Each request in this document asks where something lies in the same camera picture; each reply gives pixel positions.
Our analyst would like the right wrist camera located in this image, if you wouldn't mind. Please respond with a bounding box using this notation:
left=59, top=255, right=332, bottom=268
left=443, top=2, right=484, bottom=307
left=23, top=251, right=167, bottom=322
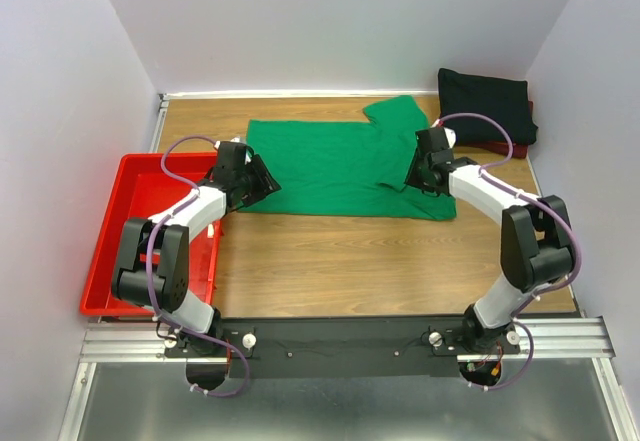
left=444, top=128, right=456, bottom=148

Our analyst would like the aluminium frame rail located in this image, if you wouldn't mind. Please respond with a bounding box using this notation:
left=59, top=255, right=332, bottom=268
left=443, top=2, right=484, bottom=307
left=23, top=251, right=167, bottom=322
left=60, top=313, right=639, bottom=440

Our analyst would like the green t-shirt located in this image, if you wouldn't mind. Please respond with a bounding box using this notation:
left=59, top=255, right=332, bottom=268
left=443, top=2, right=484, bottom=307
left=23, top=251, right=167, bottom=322
left=247, top=95, right=457, bottom=221

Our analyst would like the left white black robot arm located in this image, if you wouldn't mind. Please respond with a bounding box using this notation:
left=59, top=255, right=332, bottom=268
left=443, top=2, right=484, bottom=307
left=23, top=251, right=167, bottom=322
left=111, top=135, right=281, bottom=356

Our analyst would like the black folded t-shirt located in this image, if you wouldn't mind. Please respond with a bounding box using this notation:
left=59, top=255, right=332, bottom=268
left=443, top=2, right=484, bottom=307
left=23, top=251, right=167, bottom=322
left=438, top=68, right=538, bottom=146

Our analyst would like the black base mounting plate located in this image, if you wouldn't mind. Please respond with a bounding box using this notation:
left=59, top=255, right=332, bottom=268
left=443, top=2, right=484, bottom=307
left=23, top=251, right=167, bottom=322
left=165, top=315, right=520, bottom=379

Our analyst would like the red plastic bin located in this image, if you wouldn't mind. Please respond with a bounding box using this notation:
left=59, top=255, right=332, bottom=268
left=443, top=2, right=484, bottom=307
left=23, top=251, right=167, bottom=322
left=79, top=153, right=223, bottom=318

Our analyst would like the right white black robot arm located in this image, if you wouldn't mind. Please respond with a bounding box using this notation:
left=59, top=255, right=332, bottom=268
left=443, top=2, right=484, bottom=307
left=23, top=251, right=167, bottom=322
left=405, top=126, right=579, bottom=353

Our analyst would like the dark red folded t-shirt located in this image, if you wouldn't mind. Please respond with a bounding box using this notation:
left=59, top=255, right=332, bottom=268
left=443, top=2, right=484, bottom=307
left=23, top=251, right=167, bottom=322
left=436, top=100, right=535, bottom=161

